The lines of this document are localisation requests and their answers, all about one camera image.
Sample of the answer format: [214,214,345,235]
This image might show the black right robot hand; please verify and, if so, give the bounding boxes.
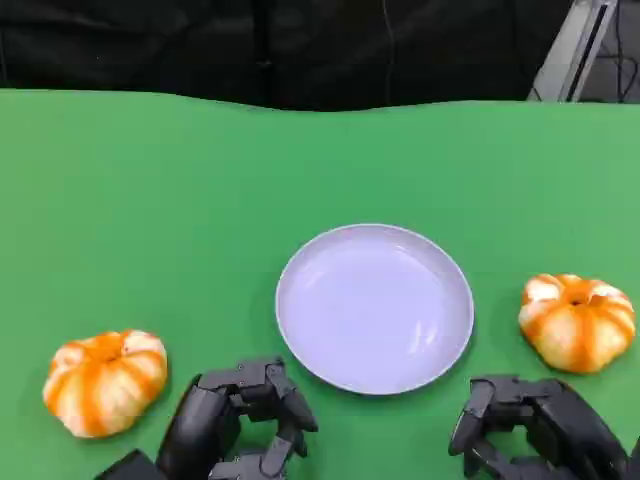
[448,375,633,480]

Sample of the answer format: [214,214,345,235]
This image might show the lilac plate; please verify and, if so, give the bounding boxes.
[274,223,475,396]

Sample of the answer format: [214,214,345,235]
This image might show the black floor cables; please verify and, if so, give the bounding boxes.
[597,42,640,104]

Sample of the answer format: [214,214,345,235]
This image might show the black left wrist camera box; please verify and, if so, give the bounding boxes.
[94,448,169,480]

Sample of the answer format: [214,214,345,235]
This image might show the black backdrop curtain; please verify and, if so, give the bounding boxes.
[0,0,576,112]

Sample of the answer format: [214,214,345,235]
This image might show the aluminium frame post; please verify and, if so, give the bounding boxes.
[527,0,626,104]

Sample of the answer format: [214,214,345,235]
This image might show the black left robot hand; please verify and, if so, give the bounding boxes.
[154,355,320,480]

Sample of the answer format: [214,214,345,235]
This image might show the orange white toy bread roll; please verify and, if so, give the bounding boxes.
[42,328,169,439]
[517,273,637,375]

